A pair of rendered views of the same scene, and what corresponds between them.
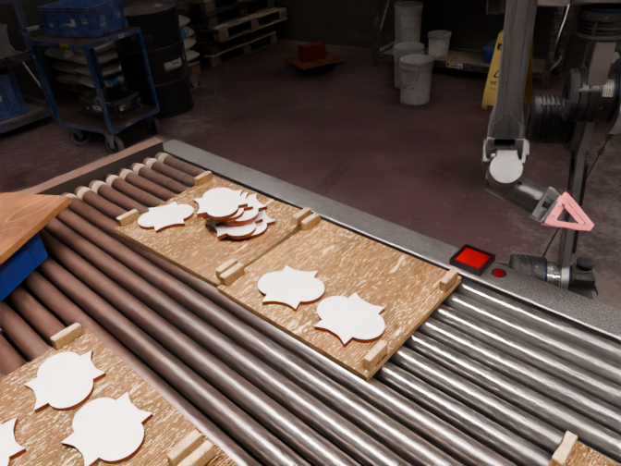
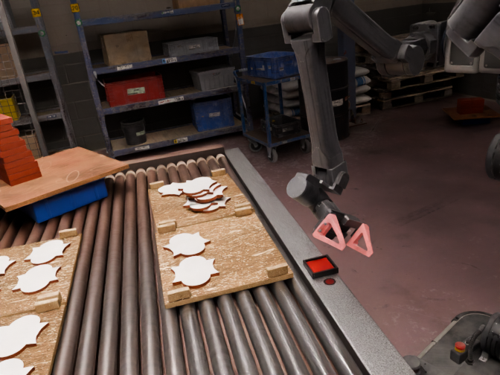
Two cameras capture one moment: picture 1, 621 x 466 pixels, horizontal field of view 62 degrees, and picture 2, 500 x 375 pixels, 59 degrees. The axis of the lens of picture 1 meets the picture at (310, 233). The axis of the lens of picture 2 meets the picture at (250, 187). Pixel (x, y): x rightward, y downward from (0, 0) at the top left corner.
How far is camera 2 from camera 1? 0.82 m
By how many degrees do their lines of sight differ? 32
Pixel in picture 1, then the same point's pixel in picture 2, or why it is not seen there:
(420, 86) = not seen: outside the picture
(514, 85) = (315, 126)
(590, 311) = (361, 329)
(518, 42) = (308, 94)
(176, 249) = (161, 207)
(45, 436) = (16, 272)
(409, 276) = (260, 261)
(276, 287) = (178, 241)
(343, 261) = (234, 240)
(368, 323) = (198, 277)
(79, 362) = (59, 246)
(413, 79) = not seen: outside the picture
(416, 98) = not seen: outside the picture
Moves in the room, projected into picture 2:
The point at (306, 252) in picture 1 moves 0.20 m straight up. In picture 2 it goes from (221, 229) to (212, 173)
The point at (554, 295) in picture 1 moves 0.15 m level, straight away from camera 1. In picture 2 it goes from (349, 309) to (396, 288)
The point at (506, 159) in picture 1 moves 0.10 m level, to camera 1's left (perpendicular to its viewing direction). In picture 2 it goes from (299, 180) to (263, 175)
